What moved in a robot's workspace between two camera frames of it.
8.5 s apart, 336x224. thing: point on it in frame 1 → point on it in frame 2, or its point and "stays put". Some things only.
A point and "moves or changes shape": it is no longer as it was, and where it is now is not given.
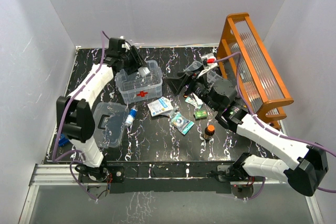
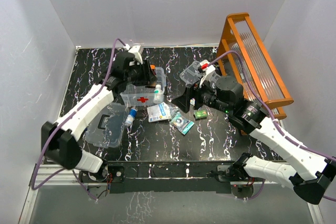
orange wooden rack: (244, 63) stays put
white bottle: (143, 71) moves or changes shape
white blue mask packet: (159, 106) moves or changes shape
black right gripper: (176, 84) → (193, 92)
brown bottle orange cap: (209, 131) → (153, 67)
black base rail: (125, 178) stays put
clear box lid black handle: (109, 120) stays put
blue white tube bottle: (132, 115) stays put
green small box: (200, 114) stays put
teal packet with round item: (180, 123) stays put
